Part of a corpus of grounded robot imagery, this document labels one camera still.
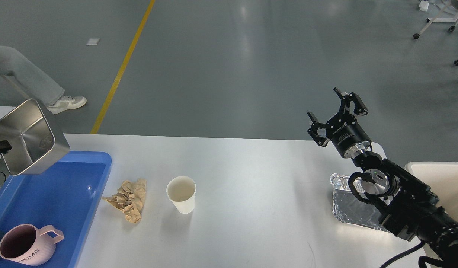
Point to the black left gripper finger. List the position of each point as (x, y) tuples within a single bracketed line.
[(2, 147)]

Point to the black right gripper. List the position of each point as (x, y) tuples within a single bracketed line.
[(342, 129)]

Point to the square steel container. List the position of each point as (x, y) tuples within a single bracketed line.
[(36, 139)]

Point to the aluminium foil tray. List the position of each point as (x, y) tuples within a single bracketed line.
[(348, 209)]

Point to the pink mug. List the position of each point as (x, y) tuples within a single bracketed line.
[(29, 245)]

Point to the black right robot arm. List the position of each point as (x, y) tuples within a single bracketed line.
[(407, 205)]

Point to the blue plastic tray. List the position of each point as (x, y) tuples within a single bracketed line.
[(66, 196)]

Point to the person in grey trousers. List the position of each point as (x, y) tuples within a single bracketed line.
[(37, 82)]

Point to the white bin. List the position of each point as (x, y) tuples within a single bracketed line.
[(442, 177)]

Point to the crumpled brown paper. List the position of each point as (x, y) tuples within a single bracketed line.
[(129, 199)]

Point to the white paper cup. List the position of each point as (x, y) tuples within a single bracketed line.
[(181, 192)]

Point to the white wheeled frame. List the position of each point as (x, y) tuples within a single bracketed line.
[(439, 19)]

